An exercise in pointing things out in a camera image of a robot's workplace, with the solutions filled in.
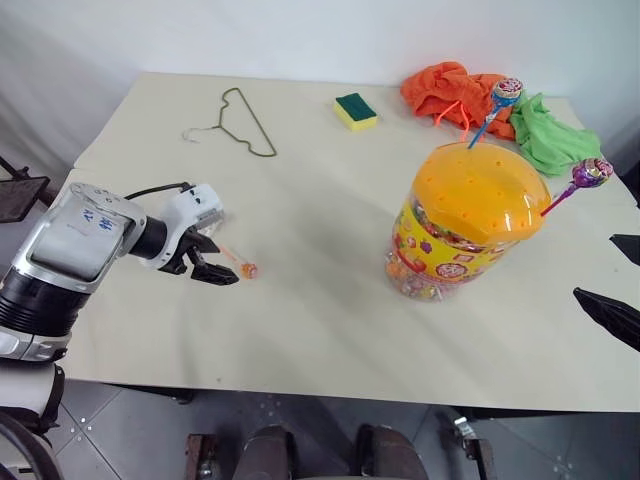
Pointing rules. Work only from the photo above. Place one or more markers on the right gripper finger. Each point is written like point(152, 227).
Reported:
point(631, 245)
point(615, 315)

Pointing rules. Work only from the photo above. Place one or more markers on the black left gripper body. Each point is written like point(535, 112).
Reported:
point(182, 257)

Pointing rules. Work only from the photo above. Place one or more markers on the orange lollipop with orange stick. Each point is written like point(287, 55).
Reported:
point(248, 270)

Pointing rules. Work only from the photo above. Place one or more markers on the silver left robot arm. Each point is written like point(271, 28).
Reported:
point(75, 240)

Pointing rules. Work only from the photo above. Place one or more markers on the orange perforated jar lid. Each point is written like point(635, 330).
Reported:
point(480, 190)

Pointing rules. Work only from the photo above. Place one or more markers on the clear plastic candy jar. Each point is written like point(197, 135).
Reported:
point(430, 260)

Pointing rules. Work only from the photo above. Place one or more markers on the purple lollipop with pink stick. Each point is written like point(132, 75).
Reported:
point(592, 172)

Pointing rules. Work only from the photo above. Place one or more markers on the green crumpled cloth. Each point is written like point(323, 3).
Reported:
point(550, 137)

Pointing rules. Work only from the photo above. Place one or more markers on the black stand beside table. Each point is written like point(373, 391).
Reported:
point(20, 192)

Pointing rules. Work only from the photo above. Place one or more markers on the brown rusty block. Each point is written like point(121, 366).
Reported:
point(200, 457)

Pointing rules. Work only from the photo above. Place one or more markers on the dark rounded shape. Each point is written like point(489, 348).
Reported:
point(267, 452)
point(387, 452)

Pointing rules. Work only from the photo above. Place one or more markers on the lollipop with blue stick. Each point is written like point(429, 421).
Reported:
point(507, 91)

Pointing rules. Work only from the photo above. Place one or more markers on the yellow and green sponge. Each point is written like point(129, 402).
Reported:
point(356, 112)

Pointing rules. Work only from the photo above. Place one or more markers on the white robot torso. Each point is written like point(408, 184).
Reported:
point(25, 387)

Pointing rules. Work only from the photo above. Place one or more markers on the orange crumpled cloth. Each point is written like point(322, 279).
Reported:
point(445, 92)

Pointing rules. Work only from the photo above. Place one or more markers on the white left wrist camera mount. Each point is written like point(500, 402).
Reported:
point(190, 202)

